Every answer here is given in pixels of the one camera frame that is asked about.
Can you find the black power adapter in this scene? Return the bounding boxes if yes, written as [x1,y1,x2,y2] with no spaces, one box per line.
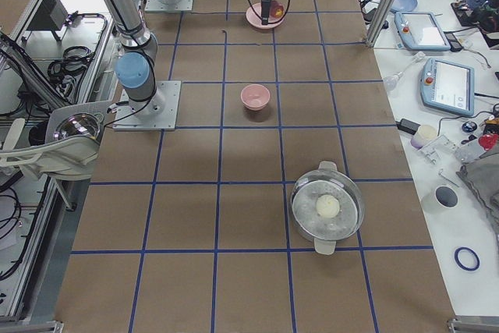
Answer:
[396,119,420,135]

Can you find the blue plate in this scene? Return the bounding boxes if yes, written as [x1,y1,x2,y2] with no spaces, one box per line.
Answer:
[391,0,418,13]

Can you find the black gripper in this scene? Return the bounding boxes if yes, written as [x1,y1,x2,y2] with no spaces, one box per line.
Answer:
[260,0,272,25]

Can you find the white paper cup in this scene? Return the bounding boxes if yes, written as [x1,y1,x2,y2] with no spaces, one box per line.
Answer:
[421,185,458,213]

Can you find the glass pot lid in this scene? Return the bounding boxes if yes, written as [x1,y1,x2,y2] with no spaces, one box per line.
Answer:
[53,112,101,140]

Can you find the blue tape ring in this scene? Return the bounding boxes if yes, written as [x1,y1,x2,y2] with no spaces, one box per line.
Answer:
[454,246,480,271]

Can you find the light bulb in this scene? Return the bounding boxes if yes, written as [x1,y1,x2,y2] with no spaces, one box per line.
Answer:
[383,72,404,92]

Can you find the steel steamer pot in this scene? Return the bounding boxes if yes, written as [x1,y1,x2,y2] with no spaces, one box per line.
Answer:
[289,161,365,255]

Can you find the red apple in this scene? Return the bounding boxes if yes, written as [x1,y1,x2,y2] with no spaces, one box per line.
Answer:
[270,0,285,19]

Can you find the teach pendant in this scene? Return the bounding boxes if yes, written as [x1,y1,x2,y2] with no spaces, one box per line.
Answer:
[419,58,475,118]
[394,12,451,51]

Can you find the purple white cup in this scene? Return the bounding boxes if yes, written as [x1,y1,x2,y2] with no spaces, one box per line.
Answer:
[410,125,437,149]

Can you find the white steamed bun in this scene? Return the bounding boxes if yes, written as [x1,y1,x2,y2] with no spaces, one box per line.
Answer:
[315,194,340,218]

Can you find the pink bowl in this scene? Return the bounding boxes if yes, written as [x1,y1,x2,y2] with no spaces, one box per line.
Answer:
[240,83,271,111]

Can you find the far teach pendant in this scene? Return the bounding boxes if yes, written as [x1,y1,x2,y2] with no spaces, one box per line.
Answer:
[394,12,451,51]

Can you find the aluminium frame post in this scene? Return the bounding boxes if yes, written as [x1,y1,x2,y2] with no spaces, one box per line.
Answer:
[364,0,409,48]

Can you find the near teach pendant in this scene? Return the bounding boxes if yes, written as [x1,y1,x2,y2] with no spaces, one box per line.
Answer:
[419,58,475,118]

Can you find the pink plate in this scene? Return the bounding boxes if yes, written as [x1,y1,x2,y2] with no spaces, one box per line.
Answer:
[245,2,285,30]

